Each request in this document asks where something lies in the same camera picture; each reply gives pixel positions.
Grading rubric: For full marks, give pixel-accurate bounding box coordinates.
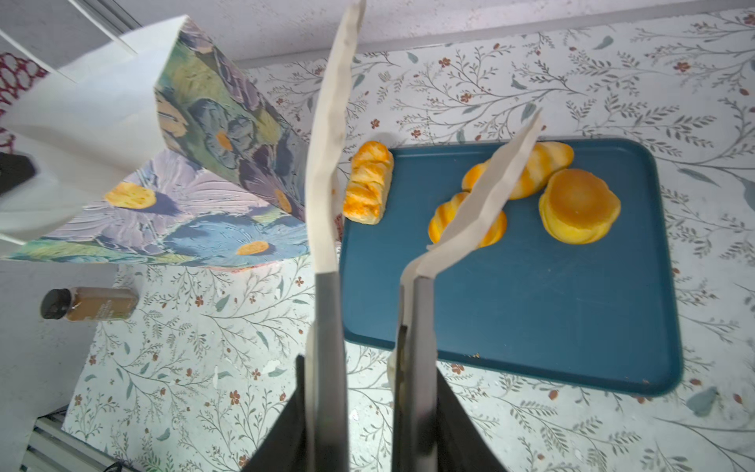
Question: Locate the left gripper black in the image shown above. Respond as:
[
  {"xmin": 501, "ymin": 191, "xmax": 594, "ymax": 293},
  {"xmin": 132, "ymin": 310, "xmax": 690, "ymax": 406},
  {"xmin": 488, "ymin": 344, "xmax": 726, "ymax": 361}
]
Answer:
[{"xmin": 0, "ymin": 153, "xmax": 37, "ymax": 196}]

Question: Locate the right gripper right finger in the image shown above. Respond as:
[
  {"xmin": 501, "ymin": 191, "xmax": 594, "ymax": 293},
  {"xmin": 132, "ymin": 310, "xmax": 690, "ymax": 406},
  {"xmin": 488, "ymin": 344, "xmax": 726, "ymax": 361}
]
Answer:
[{"xmin": 391, "ymin": 112, "xmax": 542, "ymax": 471}]

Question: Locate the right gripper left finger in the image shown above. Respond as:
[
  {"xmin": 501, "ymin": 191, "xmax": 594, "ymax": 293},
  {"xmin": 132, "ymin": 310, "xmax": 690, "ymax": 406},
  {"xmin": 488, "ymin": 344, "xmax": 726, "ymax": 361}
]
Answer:
[{"xmin": 304, "ymin": 1, "xmax": 366, "ymax": 471}]

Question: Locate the floral paper gift bag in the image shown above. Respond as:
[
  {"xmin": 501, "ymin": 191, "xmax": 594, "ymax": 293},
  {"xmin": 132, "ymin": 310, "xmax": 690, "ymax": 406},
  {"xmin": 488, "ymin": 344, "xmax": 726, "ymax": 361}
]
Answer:
[{"xmin": 1, "ymin": 16, "xmax": 308, "ymax": 269}]

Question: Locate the small croissant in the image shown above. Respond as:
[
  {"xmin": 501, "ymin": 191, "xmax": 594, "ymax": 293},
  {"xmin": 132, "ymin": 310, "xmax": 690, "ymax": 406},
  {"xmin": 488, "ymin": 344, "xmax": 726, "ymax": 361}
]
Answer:
[{"xmin": 428, "ymin": 192, "xmax": 507, "ymax": 249}]

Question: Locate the small round bun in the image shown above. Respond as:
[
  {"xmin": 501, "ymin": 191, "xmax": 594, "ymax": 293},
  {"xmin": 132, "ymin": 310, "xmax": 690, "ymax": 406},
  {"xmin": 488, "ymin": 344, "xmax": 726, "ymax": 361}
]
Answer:
[{"xmin": 539, "ymin": 168, "xmax": 621, "ymax": 245}]

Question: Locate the striped bread roll upper left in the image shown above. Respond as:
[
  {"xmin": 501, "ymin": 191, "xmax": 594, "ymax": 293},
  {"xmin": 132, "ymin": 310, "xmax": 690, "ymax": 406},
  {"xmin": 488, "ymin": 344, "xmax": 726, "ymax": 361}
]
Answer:
[{"xmin": 342, "ymin": 141, "xmax": 394, "ymax": 225}]

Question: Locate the croissant bread top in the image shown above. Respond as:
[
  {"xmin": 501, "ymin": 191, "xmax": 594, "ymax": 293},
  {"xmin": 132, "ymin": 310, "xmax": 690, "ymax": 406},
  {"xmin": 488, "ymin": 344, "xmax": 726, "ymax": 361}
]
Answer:
[{"xmin": 461, "ymin": 140, "xmax": 576, "ymax": 201}]

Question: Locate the brown spice bottle black cap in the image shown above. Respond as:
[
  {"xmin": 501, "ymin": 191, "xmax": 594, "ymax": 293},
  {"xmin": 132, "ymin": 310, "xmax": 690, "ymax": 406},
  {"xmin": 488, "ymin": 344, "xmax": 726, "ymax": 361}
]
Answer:
[{"xmin": 41, "ymin": 287, "xmax": 139, "ymax": 322}]

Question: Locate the teal serving tray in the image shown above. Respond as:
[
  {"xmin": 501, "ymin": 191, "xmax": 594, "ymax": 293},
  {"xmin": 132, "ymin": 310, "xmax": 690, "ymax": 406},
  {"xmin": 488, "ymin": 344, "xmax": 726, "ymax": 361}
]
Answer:
[{"xmin": 340, "ymin": 138, "xmax": 682, "ymax": 396}]

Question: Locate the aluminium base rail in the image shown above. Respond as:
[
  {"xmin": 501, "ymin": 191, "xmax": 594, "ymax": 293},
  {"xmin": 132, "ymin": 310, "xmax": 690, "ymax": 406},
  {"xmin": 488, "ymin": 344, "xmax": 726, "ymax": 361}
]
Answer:
[{"xmin": 20, "ymin": 415, "xmax": 116, "ymax": 471}]

